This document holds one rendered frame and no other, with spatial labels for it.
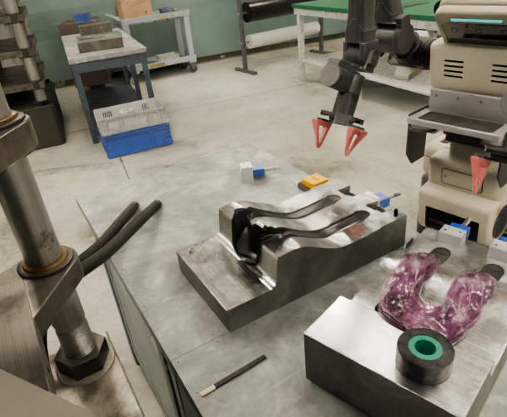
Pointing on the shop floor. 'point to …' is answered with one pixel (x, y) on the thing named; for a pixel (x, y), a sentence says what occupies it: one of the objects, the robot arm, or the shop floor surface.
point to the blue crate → (136, 140)
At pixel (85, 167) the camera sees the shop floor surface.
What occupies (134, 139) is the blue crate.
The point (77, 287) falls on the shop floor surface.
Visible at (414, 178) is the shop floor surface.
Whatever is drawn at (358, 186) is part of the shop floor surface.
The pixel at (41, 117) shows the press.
